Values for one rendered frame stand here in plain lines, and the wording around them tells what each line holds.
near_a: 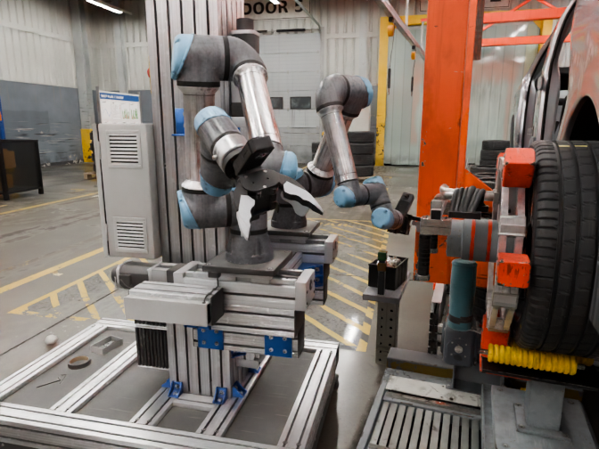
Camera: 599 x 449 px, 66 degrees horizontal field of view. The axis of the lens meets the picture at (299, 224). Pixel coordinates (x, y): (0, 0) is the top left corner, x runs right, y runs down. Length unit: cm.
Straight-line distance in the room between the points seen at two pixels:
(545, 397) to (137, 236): 147
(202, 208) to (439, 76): 120
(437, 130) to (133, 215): 128
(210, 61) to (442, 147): 115
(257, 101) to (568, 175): 84
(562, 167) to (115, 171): 138
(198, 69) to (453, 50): 117
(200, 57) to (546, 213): 98
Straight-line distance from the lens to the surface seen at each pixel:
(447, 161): 210
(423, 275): 151
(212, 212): 136
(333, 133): 163
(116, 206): 174
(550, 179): 140
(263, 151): 81
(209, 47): 130
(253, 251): 139
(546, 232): 134
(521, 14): 1081
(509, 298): 143
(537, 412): 184
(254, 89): 122
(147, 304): 144
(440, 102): 210
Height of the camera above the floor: 123
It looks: 12 degrees down
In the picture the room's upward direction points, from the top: straight up
